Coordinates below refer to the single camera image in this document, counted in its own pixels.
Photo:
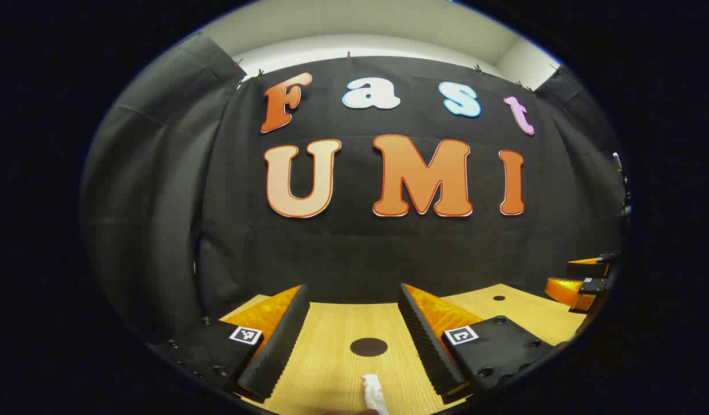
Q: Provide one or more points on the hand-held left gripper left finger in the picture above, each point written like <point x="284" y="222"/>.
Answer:
<point x="279" y="346"/>

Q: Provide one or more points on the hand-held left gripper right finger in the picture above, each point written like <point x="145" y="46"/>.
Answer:
<point x="426" y="346"/>

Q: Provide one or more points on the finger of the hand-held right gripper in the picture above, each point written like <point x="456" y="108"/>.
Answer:
<point x="605" y="259"/>
<point x="573" y="291"/>

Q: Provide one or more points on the dark brown round coaster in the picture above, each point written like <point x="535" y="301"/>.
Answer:
<point x="369" y="347"/>

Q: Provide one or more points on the wooden desktop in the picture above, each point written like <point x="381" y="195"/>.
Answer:
<point x="331" y="334"/>

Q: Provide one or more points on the black side curtain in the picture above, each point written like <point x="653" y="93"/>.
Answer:
<point x="147" y="202"/>
<point x="585" y="144"/>

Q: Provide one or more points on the black backdrop cloth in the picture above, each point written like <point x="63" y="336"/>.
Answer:
<point x="354" y="253"/>

